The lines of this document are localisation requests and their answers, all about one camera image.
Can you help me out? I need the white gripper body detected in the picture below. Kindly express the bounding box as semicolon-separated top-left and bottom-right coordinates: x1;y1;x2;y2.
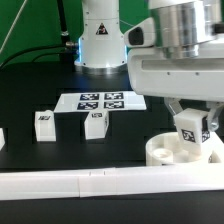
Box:
128;43;224;102

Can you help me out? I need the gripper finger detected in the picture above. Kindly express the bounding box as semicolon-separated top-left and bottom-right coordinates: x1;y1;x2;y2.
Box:
206;101;224;131
164;98;183;116

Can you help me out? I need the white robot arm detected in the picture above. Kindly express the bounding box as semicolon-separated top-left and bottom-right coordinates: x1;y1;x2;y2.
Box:
75;0;224;131

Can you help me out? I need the white marker base plate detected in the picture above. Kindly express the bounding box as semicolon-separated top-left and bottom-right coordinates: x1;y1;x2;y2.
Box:
54;91;146;113

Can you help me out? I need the white front wall bar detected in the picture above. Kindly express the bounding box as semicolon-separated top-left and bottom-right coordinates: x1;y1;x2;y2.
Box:
0;163;224;201

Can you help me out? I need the black vertical post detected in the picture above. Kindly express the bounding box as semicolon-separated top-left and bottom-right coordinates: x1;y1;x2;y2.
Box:
57;0;75;71

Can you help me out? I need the black cable lower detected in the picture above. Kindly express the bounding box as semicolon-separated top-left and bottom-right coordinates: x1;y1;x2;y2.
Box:
30;49;80;64

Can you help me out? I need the black cable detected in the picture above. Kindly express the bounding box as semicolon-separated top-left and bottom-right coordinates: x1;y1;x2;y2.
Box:
0;41;80;69
30;49;80;64

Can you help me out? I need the black cable upper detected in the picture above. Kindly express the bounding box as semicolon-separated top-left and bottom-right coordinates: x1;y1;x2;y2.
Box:
0;41;80;69

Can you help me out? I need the thin white cable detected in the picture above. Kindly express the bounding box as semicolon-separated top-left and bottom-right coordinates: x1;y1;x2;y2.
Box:
0;0;28;55

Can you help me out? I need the white left wall piece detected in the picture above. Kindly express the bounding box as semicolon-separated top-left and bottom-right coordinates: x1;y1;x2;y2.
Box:
0;128;5;151

